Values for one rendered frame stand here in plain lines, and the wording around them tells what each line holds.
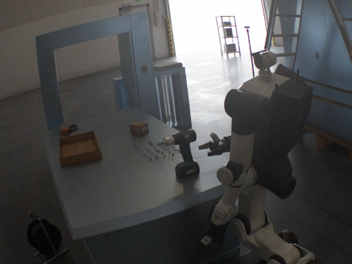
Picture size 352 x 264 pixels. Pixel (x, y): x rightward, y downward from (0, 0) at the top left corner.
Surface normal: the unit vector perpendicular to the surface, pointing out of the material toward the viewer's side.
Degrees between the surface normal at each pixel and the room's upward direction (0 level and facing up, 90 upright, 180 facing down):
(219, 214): 93
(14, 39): 90
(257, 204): 91
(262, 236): 11
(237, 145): 93
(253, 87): 45
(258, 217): 77
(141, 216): 67
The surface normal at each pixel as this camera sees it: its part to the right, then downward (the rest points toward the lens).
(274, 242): -0.03, -0.88
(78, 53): 0.37, 0.25
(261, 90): -0.47, -0.44
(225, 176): -0.67, 0.36
